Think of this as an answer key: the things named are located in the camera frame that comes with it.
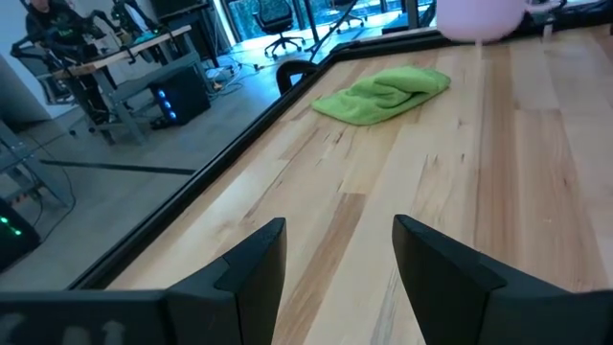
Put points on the computer tower blue lights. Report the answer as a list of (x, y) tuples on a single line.
[(182, 96)]

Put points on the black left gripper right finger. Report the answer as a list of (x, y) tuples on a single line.
[(460, 302)]

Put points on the person at workbench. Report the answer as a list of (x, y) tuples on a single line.
[(57, 21)]

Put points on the grey metal frame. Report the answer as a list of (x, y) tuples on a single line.
[(29, 163)]

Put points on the black corner bracket loop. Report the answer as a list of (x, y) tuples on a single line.
[(282, 76)]

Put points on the black box green lights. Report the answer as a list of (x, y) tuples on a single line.
[(16, 239)]

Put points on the black office chair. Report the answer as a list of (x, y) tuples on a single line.
[(278, 19), (347, 14)]

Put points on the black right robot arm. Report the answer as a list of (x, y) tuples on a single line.
[(584, 12)]

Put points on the green microfibre cloth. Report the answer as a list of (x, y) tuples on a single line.
[(383, 93)]

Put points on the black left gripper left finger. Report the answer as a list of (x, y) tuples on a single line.
[(215, 311)]

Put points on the pink plastic cup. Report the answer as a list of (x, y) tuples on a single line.
[(479, 19)]

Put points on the wooden workbench grey frame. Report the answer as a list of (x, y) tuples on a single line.
[(124, 52)]

